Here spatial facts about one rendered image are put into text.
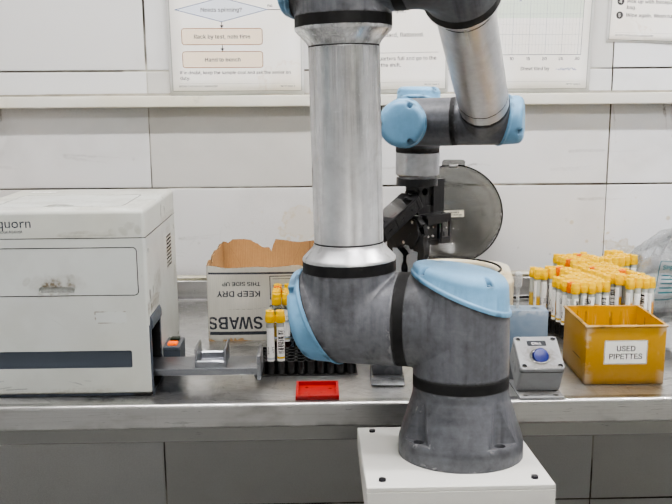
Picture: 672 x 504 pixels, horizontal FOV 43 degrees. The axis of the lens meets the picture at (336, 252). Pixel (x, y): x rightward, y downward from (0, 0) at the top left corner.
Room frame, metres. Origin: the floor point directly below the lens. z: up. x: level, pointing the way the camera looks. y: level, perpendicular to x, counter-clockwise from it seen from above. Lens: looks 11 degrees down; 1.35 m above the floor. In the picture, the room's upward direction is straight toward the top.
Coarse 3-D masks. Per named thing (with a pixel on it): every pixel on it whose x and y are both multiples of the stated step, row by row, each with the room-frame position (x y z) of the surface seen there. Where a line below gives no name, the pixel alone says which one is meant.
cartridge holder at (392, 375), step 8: (376, 368) 1.33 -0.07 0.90; (384, 368) 1.33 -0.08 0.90; (392, 368) 1.33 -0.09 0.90; (400, 368) 1.33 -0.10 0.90; (376, 376) 1.32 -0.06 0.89; (384, 376) 1.32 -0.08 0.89; (392, 376) 1.32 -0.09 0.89; (400, 376) 1.32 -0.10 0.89; (376, 384) 1.31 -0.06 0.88; (384, 384) 1.31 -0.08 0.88; (392, 384) 1.31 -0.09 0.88; (400, 384) 1.31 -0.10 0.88
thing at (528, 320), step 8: (512, 312) 1.41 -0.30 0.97; (520, 312) 1.40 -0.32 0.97; (528, 312) 1.40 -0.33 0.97; (536, 312) 1.40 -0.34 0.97; (544, 312) 1.40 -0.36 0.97; (512, 320) 1.41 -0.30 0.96; (520, 320) 1.40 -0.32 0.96; (528, 320) 1.40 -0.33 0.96; (536, 320) 1.40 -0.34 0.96; (544, 320) 1.40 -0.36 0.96; (512, 328) 1.41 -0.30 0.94; (520, 328) 1.40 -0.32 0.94; (528, 328) 1.40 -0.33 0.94; (536, 328) 1.40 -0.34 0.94; (544, 328) 1.40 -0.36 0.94; (512, 336) 1.41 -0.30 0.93; (520, 336) 1.40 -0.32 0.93; (528, 336) 1.40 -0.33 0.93; (536, 336) 1.40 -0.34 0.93; (544, 336) 1.40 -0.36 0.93
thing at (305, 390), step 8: (296, 384) 1.30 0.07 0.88; (304, 384) 1.31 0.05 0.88; (312, 384) 1.31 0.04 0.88; (320, 384) 1.31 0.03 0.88; (328, 384) 1.31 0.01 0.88; (336, 384) 1.30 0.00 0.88; (296, 392) 1.26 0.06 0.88; (304, 392) 1.28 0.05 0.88; (312, 392) 1.28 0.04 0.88; (320, 392) 1.28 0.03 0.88; (328, 392) 1.28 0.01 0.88; (336, 392) 1.26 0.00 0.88; (296, 400) 1.25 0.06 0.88
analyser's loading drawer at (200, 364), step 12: (228, 348) 1.33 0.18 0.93; (156, 360) 1.33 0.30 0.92; (168, 360) 1.33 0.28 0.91; (180, 360) 1.33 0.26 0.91; (192, 360) 1.33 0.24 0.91; (204, 360) 1.33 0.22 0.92; (216, 360) 1.29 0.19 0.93; (228, 360) 1.33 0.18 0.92; (240, 360) 1.33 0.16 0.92; (252, 360) 1.33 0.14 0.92; (156, 372) 1.28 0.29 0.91; (168, 372) 1.28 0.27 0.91; (180, 372) 1.28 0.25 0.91; (192, 372) 1.28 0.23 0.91; (204, 372) 1.29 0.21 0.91; (216, 372) 1.29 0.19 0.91; (228, 372) 1.29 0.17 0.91; (240, 372) 1.29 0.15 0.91; (252, 372) 1.29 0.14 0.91
